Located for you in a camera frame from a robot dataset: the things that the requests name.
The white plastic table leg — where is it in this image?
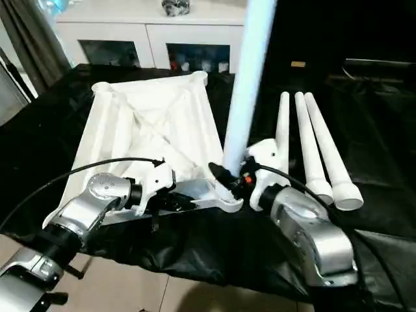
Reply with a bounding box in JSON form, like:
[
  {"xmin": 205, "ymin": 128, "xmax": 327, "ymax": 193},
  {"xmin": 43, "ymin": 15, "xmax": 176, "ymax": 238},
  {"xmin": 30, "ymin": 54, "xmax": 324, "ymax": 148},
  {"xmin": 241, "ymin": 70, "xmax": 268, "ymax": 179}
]
[
  {"xmin": 274, "ymin": 91, "xmax": 292, "ymax": 175},
  {"xmin": 222, "ymin": 0, "xmax": 277, "ymax": 176},
  {"xmin": 294, "ymin": 92, "xmax": 335, "ymax": 206},
  {"xmin": 304, "ymin": 92, "xmax": 364, "ymax": 212}
]

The white plastic table top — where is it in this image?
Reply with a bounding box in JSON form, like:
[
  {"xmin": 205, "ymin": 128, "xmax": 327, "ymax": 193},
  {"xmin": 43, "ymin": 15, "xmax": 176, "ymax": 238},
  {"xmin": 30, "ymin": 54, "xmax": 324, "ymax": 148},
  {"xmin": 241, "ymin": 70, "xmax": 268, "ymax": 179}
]
[{"xmin": 42, "ymin": 71, "xmax": 244, "ymax": 228}]

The black mat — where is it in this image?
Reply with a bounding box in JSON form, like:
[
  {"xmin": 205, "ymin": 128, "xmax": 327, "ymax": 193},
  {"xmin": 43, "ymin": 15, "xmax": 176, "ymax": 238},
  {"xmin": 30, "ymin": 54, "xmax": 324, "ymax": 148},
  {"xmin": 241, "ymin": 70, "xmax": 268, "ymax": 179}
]
[{"xmin": 0, "ymin": 63, "xmax": 416, "ymax": 312}]

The white cabinet with glass doors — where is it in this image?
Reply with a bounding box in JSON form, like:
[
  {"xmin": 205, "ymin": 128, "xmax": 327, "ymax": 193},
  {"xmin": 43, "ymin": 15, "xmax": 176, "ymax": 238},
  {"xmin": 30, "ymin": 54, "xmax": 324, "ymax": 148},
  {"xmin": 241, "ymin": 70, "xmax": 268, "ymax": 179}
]
[{"xmin": 55, "ymin": 0, "xmax": 246, "ymax": 74}]

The long black bar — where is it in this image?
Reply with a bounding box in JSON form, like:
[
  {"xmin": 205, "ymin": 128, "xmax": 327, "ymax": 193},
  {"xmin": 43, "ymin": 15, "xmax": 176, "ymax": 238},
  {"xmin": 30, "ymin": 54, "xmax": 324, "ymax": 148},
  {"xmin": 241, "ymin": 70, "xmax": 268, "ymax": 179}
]
[{"xmin": 344, "ymin": 57, "xmax": 416, "ymax": 66}]

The grey speckled ornament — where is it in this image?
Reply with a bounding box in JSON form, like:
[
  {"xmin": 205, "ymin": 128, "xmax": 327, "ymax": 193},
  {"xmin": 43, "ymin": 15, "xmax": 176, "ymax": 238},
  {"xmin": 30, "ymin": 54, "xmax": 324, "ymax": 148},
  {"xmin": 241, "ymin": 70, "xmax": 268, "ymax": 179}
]
[{"xmin": 161, "ymin": 0, "xmax": 192, "ymax": 17}]

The black and white stand pole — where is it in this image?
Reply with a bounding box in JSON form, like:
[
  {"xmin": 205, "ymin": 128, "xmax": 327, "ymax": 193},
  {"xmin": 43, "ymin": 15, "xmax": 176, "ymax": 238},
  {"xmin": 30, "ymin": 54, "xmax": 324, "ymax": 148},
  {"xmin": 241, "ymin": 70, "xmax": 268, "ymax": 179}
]
[{"xmin": 0, "ymin": 47, "xmax": 36, "ymax": 100}]

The grey curtain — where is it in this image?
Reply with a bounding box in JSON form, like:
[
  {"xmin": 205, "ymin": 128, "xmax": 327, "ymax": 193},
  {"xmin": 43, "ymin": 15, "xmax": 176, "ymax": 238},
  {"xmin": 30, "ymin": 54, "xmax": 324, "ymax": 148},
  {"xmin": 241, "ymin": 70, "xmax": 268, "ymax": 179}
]
[{"xmin": 0, "ymin": 0, "xmax": 72, "ymax": 95}]

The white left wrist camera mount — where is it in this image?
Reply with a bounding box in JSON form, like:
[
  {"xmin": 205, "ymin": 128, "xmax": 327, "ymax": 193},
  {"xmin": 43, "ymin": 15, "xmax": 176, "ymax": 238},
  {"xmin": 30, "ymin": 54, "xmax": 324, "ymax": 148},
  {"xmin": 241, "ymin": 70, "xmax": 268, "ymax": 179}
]
[{"xmin": 135, "ymin": 159, "xmax": 178, "ymax": 217}]

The black folding table frame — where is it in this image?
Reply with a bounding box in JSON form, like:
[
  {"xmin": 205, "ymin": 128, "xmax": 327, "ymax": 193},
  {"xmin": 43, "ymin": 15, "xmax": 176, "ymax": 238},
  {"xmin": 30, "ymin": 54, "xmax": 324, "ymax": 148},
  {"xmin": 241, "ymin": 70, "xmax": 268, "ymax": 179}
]
[{"xmin": 66, "ymin": 256, "xmax": 92, "ymax": 280}]

